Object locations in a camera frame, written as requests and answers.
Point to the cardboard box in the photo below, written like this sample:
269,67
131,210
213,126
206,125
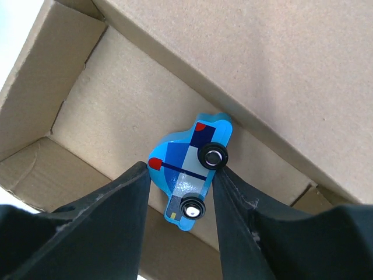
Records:
98,83

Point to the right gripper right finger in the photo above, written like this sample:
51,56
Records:
262,238

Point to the blue toy police car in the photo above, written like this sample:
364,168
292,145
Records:
183,165

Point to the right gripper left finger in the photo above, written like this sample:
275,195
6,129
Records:
98,236

